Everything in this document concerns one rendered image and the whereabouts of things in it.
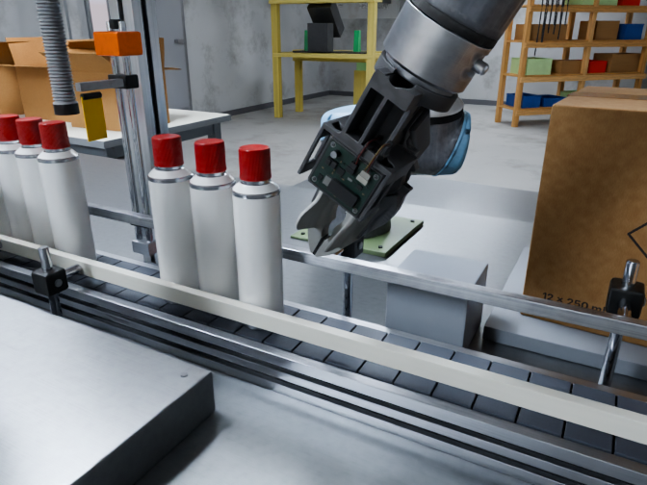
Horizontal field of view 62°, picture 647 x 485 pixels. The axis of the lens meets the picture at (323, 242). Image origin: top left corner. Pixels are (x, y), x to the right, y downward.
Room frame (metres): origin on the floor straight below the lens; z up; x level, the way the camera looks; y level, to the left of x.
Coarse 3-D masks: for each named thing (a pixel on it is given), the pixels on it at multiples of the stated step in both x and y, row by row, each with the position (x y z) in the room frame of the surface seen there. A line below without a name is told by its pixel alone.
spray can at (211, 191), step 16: (208, 144) 0.57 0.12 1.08; (208, 160) 0.57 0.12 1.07; (224, 160) 0.58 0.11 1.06; (208, 176) 0.57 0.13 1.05; (224, 176) 0.58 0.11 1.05; (192, 192) 0.57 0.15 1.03; (208, 192) 0.56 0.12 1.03; (224, 192) 0.57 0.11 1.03; (192, 208) 0.57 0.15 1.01; (208, 208) 0.56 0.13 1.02; (224, 208) 0.57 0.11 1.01; (208, 224) 0.56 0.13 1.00; (224, 224) 0.57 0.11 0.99; (208, 240) 0.56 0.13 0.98; (224, 240) 0.56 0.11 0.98; (208, 256) 0.56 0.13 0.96; (224, 256) 0.56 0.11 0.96; (208, 272) 0.56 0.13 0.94; (224, 272) 0.56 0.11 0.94; (208, 288) 0.56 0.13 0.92; (224, 288) 0.56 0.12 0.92
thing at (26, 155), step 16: (16, 128) 0.73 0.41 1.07; (32, 128) 0.72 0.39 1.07; (32, 144) 0.72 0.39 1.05; (16, 160) 0.72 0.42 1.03; (32, 160) 0.71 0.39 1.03; (32, 176) 0.71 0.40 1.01; (32, 192) 0.71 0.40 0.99; (32, 208) 0.71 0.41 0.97; (32, 224) 0.72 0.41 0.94; (48, 224) 0.71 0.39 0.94; (48, 240) 0.71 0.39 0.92
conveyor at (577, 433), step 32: (0, 256) 0.74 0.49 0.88; (96, 256) 0.74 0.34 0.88; (96, 288) 0.64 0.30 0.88; (192, 320) 0.56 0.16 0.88; (224, 320) 0.55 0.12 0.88; (320, 320) 0.55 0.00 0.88; (320, 352) 0.48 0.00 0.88; (448, 352) 0.48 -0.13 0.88; (416, 384) 0.43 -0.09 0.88; (544, 384) 0.43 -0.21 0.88; (576, 384) 0.43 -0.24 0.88; (512, 416) 0.38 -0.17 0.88; (544, 416) 0.38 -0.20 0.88; (608, 448) 0.34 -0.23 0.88; (640, 448) 0.34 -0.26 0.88
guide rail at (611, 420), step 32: (32, 256) 0.69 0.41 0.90; (64, 256) 0.66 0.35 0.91; (128, 288) 0.60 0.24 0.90; (160, 288) 0.58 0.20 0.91; (192, 288) 0.57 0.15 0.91; (256, 320) 0.51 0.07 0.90; (288, 320) 0.49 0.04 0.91; (352, 352) 0.45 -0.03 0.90; (384, 352) 0.44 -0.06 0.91; (416, 352) 0.43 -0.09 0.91; (448, 384) 0.41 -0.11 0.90; (480, 384) 0.39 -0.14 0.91; (512, 384) 0.38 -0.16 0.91; (576, 416) 0.36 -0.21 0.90; (608, 416) 0.35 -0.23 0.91; (640, 416) 0.34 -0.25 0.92
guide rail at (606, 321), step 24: (120, 216) 0.70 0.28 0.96; (144, 216) 0.69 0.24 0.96; (312, 264) 0.56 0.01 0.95; (336, 264) 0.54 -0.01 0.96; (360, 264) 0.53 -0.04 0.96; (432, 288) 0.49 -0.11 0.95; (456, 288) 0.48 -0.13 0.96; (480, 288) 0.47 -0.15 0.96; (528, 312) 0.45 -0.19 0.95; (552, 312) 0.44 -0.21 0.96; (576, 312) 0.43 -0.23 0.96; (600, 312) 0.43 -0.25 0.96
